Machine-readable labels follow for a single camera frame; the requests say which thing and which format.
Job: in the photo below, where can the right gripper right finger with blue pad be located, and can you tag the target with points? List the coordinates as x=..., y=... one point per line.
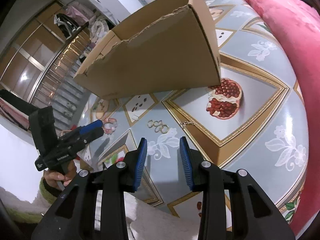
x=234, y=206

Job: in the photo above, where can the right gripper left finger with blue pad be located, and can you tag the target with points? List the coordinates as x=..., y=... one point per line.
x=92, y=205

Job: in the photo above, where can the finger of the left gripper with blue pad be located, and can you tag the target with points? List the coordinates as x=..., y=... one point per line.
x=91, y=126

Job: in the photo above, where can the left hand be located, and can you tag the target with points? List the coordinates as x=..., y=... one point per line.
x=53, y=177

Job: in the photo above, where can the metal stair railing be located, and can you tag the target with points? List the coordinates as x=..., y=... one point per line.
x=56, y=87

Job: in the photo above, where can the wooden wardrobe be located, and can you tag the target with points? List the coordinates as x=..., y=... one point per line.
x=31, y=50

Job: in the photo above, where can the brown cardboard box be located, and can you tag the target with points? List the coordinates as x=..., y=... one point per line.
x=166, y=45

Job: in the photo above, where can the hanging clothes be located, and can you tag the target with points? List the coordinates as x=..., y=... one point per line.
x=76, y=15

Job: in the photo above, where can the red floral quilt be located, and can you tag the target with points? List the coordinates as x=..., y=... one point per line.
x=295, y=25

